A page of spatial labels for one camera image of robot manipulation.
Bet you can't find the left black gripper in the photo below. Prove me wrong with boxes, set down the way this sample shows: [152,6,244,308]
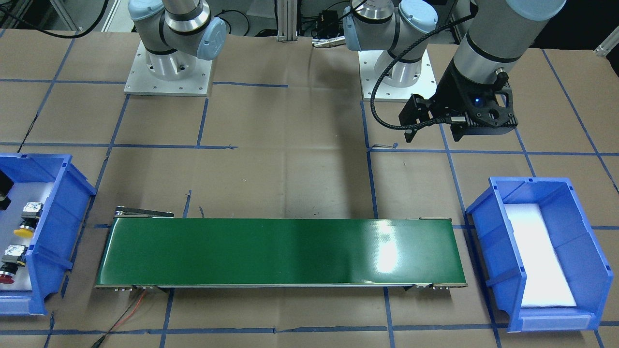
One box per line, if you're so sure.
[398,62,518,143]

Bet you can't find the yellow mushroom push button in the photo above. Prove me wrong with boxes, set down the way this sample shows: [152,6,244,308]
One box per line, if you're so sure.
[13,201,44,239]

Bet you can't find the red mushroom push button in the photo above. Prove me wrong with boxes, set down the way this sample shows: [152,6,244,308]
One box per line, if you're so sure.
[0,244,28,284]

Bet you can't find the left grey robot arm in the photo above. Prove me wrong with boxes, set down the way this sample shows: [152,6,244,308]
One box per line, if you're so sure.
[341,0,565,143]

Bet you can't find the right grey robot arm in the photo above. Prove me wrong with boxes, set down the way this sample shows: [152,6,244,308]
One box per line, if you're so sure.
[1,0,227,187]

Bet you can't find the white foam pad bin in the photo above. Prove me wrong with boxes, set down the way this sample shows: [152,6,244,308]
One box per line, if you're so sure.
[0,182,53,291]
[504,203,576,308]

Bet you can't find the blue plastic bin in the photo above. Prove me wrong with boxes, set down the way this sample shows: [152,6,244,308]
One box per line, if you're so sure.
[466,177,613,333]
[0,153,96,316]

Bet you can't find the green conveyor belt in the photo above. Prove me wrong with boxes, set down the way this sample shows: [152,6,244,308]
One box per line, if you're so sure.
[95,217,467,289]

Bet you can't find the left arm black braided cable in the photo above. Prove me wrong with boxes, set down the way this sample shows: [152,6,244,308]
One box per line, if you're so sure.
[370,12,477,130]

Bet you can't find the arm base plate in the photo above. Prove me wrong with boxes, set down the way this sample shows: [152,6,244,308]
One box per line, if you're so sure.
[358,50,436,102]
[124,42,213,97]

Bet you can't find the aluminium frame post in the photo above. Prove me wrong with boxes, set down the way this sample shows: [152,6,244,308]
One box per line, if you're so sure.
[276,0,300,42]

